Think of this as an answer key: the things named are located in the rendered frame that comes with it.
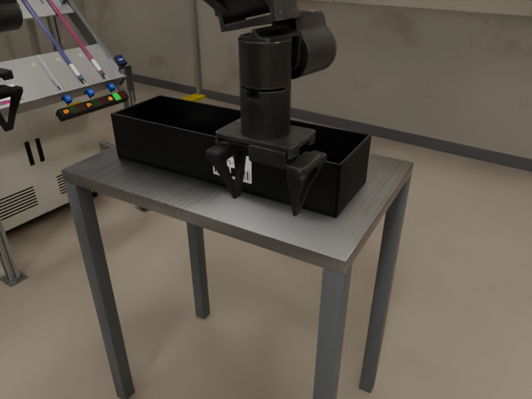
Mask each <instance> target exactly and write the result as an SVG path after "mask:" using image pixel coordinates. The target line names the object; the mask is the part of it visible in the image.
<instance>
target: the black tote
mask: <svg viewBox="0 0 532 399"><path fill-rule="evenodd" d="M111 118H112V127H113V131H114V136H115V141H116V149H117V154H118V157H119V158H123V159H127V160H129V161H133V162H138V163H141V164H144V165H148V166H152V167H155V168H158V169H163V170H166V171H169V172H172V173H177V174H180V175H183V176H186V177H191V178H195V179H197V180H201V181H206V182H209V183H212V184H216V185H220V186H223V187H226V188H227V186H226V184H225V182H224V180H223V179H222V178H221V177H220V175H219V173H218V172H217V170H216V169H215V167H214V166H213V165H212V164H211V162H210V161H209V159H208V158H207V156H206V150H208V149H209V148H211V147H212V146H214V145H215V140H216V133H215V132H216V131H217V130H218V129H220V128H222V127H225V126H226V125H227V124H230V123H232V122H234V121H235V120H238V119H240V118H241V110H238V109H234V108H226V107H222V106H217V105H212V104H204V103H200V102H196V101H188V100H184V99H179V98H175V97H167V96H162V95H158V96H156V97H152V98H150V99H148V100H145V101H142V102H139V103H138V104H133V105H132V106H129V107H127V108H123V109H121V110H119V111H116V112H113V113H111ZM291 125H293V126H298V127H305V128H309V129H314V130H315V131H316V134H315V142H314V143H313V144H311V145H310V146H307V145H306V144H304V145H303V146H301V147H300V148H299V154H298V155H297V156H296V157H295V158H294V159H296V158H297V157H298V156H300V155H301V154H302V153H304V152H306V151H307V152H311V151H312V150H316V151H320V152H323V153H326V154H327V158H326V160H325V162H324V164H323V166H322V167H321V169H320V171H319V172H318V174H317V176H316V177H315V179H314V181H313V183H312V184H311V186H310V189H309V191H308V193H307V196H306V199H305V202H304V204H303V206H302V209H305V210H308V211H313V212H316V213H319V214H323V215H327V216H330V217H333V218H337V216H338V215H339V214H340V213H341V212H342V210H343V209H344V208H345V207H346V206H347V205H348V203H349V202H350V201H351V200H352V198H353V197H354V196H355V194H356V193H357V192H358V191H359V190H360V189H361V187H362V186H363V185H364V184H365V183H366V179H367V167H368V160H369V153H370V147H371V135H369V134H364V133H360V132H356V131H348V130H344V129H339V128H334V127H327V126H322V125H318V124H314V123H306V122H302V121H297V120H291ZM241 191H242V192H245V193H249V194H251V195H255V196H259V197H263V198H265V199H269V200H274V201H276V202H280V203H285V204H288V205H291V199H290V194H289V188H288V183H287V171H286V170H285V169H280V168H276V167H273V166H269V165H263V164H260V163H256V162H253V161H249V147H247V154H246V160H245V172H244V179H243V185H242V190H241Z"/></svg>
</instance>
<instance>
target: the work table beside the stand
mask: <svg viewBox="0 0 532 399"><path fill-rule="evenodd" d="M412 168H413V162H412V161H405V160H401V159H397V158H390V157H386V156H382V155H378V154H371V153H369V160H368V166H367V179H366V183H365V184H364V185H363V186H362V187H361V189H360V190H359V191H358V192H357V193H356V194H355V196H354V197H353V198H352V199H351V201H350V202H349V203H348V205H347V206H346V207H345V208H344V209H343V210H342V212H341V213H340V214H339V215H338V216H337V218H333V217H330V216H328V215H323V214H319V213H316V212H313V211H308V210H305V209H302V210H301V212H300V213H299V214H298V215H297V216H293V212H292V209H291V205H288V204H285V203H280V202H276V201H274V200H270V199H265V198H263V197H259V196H255V195H251V194H249V193H245V192H241V195H240V196H239V197H238V198H237V199H234V198H233V197H232V195H231V194H230V191H229V189H228V188H226V187H223V186H220V185H216V184H212V183H209V182H206V181H202V180H197V179H195V178H191V177H186V176H183V175H180V174H177V173H172V172H169V171H166V170H163V169H158V168H155V167H152V166H148V165H144V164H141V163H138V162H134V161H129V160H127V159H123V158H119V157H118V154H117V149H116V145H115V146H113V147H111V148H108V149H107V150H104V151H101V152H100V153H98V154H95V155H93V156H91V157H89V158H87V159H84V160H82V161H80V162H77V163H75V164H73V165H71V166H68V167H66V168H65V169H62V174H63V180H64V184H65V187H66V193H67V196H68V200H69V203H70V209H71V212H72V215H73V219H74V224H75V228H76V231H77V235H78V240H79V244H80V247H81V251H82V257H83V260H84V264H85V269H86V273H87V276H88V280H89V285H90V289H91V292H92V296H93V301H94V305H95V308H96V311H97V317H98V321H99V325H100V328H101V334H102V337H103V341H104V346H105V350H106V353H107V357H108V362H109V366H110V369H111V372H112V378H113V381H114V385H115V388H116V395H117V396H118V397H120V398H122V399H128V398H129V397H130V396H131V395H132V394H133V393H134V392H135V389H134V386H133V381H132V378H131V371H130V367H129V363H128V359H127V353H126V349H125V345H124V339H123V334H122V330H121V327H120V320H119V316H118V312H117V308H116V301H115V298H114V294H113V290H112V283H111V280H110V275H109V272H108V265H107V261H106V257H105V251H104V246H103V243H102V239H101V232H100V228H99V224H98V221H97V214H96V210H95V206H94V202H93V195H92V192H91V190H92V191H95V192H99V193H101V194H104V195H107V196H111V197H113V198H116V199H118V200H123V201H125V202H128V203H132V204H134V205H137V206H140V207H144V208H146V209H149V210H152V211H155V212H157V213H160V214H163V215H167V216H169V217H172V218H175V219H179V220H181V221H184V222H186V223H187V231H188V246H189V254H190V262H191V270H192V285H193V293H194V300H195V308H196V316H197V317H200V318H202V319H205V318H206V317H207V316H208V315H209V314H210V306H209V296H208V285H207V267H206V257H205V247H204V237H203V228H205V229H208V230H212V231H214V232H217V233H220V234H224V235H226V236H229V237H232V238H236V239H238V240H241V241H244V242H247V243H249V244H252V245H256V246H259V247H261V248H264V249H268V250H271V251H273V252H276V253H280V254H283V255H285V256H288V257H292V258H295V259H297V260H301V261H304V262H306V263H309V264H313V265H316V266H318V267H321V268H323V272H322V283H321V302H320V313H319V323H318V334H317V353H316V363H315V374H314V384H313V399H336V396H337V389H338V382H339V375H340V362H341V356H342V348H343V342H344V329H345V321H346V315H347V308H348V295H349V288H350V281H351V274H352V263H353V261H354V260H355V258H356V257H357V255H358V254H359V252H360V250H361V249H362V247H363V246H364V245H365V243H366V242H367V240H368V238H369V237H370V236H371V234H372V233H373V231H374V229H375V228H376V226H377V225H378V224H379V222H380V221H381V219H382V217H383V215H384V214H385V213H386V216H385V221H384V226H383V232H382V242H381V247H380V253H379V258H378V267H377V273H376V279H375V284H374V293H373V299H372V304H371V310H370V320H369V325H368V330H367V340H366V346H365V352H364V357H363V366H362V372H361V377H360V383H359V388H360V389H361V390H364V391H366V392H368V393H371V391H372V389H373V387H374V383H375V379H376V374H377V369H378V361H379V356H380V351H381V346H382V338H383V333H384V328H385V324H386V315H387V311H388V306H389V301H390V293H391V288H392V284H393V275H394V271H395V266H396V262H397V253H398V249H399V244H400V239H401V231H402V226H403V222H404V216H405V208H406V203H407V199H408V194H409V185H410V181H411V176H412Z"/></svg>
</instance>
